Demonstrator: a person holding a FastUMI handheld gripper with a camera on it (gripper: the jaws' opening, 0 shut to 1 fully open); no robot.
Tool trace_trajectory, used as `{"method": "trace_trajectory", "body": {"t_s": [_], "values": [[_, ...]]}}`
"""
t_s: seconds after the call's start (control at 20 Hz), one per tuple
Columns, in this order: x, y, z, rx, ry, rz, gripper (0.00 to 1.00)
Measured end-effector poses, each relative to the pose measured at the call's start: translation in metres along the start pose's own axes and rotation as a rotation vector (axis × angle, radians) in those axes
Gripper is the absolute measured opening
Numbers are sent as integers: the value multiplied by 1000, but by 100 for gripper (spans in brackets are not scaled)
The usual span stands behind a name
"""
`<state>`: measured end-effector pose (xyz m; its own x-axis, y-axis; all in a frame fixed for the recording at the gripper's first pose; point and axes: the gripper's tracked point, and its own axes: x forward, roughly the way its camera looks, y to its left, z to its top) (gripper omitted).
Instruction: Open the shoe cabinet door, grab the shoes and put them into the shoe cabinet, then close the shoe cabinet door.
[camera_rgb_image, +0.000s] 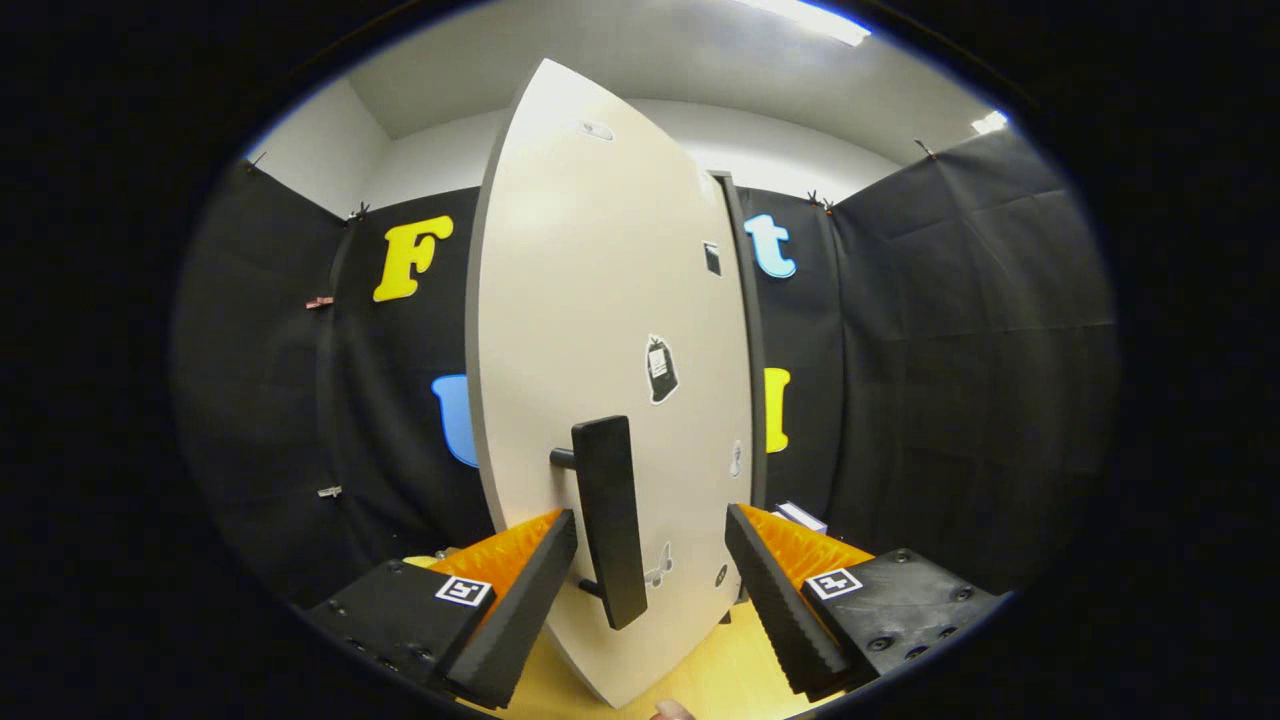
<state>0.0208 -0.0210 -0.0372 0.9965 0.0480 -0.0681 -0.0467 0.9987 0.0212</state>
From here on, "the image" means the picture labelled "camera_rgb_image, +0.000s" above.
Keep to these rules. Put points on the black backdrop cloth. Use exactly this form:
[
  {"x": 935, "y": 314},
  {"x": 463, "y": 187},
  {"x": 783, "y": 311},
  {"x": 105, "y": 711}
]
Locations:
[{"x": 950, "y": 350}]

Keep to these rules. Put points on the small stack of books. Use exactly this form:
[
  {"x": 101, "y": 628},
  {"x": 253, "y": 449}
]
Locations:
[{"x": 802, "y": 516}]

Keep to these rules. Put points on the small ceiling light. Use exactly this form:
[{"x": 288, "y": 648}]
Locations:
[{"x": 989, "y": 122}]

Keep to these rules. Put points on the long ceiling light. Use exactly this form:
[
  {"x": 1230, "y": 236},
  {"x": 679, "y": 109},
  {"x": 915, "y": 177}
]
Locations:
[{"x": 810, "y": 20}]

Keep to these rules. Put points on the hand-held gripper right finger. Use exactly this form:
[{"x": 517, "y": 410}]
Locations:
[{"x": 780, "y": 605}]

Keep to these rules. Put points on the grey shoe cabinet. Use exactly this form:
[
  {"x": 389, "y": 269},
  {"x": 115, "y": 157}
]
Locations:
[{"x": 750, "y": 330}]

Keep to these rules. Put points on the copper clip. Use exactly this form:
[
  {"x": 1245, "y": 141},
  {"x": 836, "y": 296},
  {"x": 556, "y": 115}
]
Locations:
[{"x": 319, "y": 302}]

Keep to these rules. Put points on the beige shoe cabinet door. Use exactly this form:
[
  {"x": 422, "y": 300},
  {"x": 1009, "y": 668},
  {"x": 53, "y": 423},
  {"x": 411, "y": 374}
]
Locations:
[{"x": 580, "y": 280}]

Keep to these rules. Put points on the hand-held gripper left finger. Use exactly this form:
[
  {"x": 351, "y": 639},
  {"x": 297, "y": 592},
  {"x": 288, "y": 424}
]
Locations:
[{"x": 520, "y": 610}]

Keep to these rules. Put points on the black binder clip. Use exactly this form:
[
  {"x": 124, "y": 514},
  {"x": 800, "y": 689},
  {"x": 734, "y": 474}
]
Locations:
[
  {"x": 820, "y": 201},
  {"x": 357, "y": 212},
  {"x": 925, "y": 151},
  {"x": 256, "y": 160}
]

